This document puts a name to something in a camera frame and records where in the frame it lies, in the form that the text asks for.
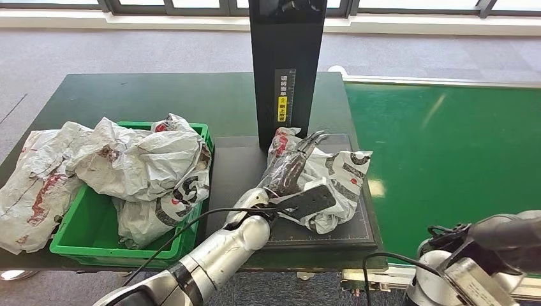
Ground black inbound scanner machine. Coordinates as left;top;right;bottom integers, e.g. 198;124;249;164
205;0;379;252

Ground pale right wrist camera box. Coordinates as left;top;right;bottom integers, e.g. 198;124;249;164
443;258;521;306

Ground window with dark frame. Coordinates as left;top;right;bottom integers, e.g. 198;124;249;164
0;0;541;18

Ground green conveyor belt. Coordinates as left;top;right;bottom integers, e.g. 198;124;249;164
344;82;541;277

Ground white parcel bag red smears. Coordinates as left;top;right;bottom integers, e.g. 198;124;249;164
0;121;94;256

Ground plain grey parcel bag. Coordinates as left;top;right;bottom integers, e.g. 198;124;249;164
65;117;208;203

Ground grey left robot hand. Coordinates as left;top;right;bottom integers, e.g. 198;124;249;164
262;129;330;198

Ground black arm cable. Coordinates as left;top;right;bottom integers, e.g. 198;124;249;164
362;252;443;306
121;206;288;287

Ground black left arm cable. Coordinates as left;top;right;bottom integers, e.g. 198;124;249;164
121;206;288;287

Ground green plastic crate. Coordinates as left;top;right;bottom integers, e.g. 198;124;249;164
49;121;215;269

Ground aluminium conveyor frame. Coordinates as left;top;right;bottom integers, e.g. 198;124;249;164
329;65;541;306

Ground black yellow label sticker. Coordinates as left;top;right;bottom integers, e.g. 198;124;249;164
274;68;297;128

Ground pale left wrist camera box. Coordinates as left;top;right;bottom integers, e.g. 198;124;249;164
270;177;337;221

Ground white parcel bag black lettering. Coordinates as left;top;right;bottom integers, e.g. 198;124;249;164
113;113;212;250

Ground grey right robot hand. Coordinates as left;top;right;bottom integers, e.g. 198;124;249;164
466;215;541;275

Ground white parcel bag red logo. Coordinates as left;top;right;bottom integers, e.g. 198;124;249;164
266;126;374;235

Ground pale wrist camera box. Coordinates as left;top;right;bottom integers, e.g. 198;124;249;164
443;258;521;306
270;177;337;221

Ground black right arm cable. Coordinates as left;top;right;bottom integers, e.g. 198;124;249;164
362;252;443;306

